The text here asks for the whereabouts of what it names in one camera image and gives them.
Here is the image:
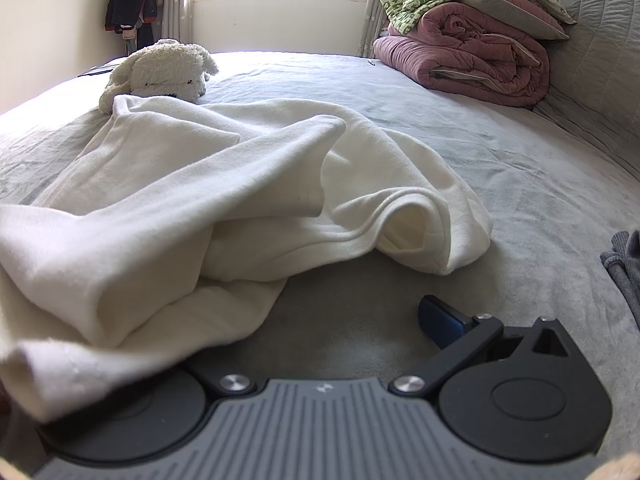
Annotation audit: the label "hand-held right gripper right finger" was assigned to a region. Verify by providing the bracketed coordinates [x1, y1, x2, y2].
[389, 295, 583, 401]

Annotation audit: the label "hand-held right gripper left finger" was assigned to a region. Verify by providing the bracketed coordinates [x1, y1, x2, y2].
[182, 362, 258, 401]

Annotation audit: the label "white t-shirt with orange print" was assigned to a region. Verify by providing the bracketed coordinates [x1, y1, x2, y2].
[0, 94, 495, 423]

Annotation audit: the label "hanging dark clothes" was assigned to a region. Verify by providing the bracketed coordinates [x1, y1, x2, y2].
[104, 0, 167, 56]

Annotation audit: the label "bed with grey sheet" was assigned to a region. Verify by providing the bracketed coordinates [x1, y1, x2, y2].
[0, 50, 640, 480]

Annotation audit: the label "grey garment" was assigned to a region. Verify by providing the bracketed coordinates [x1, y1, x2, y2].
[600, 230, 640, 341]

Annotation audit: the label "folded pink quilt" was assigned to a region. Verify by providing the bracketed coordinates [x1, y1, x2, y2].
[372, 2, 551, 107]

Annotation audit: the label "pink and grey pillow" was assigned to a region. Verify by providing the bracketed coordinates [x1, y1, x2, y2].
[460, 0, 571, 41]

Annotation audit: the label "white plush dog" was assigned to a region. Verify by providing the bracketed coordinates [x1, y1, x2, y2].
[98, 38, 220, 113]

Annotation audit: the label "grey star curtain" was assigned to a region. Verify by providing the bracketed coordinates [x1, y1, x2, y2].
[159, 0, 201, 53]
[357, 0, 401, 56]

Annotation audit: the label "grey quilted headboard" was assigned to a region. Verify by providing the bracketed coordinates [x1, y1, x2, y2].
[530, 0, 640, 181]

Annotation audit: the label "dark tablet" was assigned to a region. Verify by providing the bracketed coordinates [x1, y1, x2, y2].
[77, 62, 118, 78]

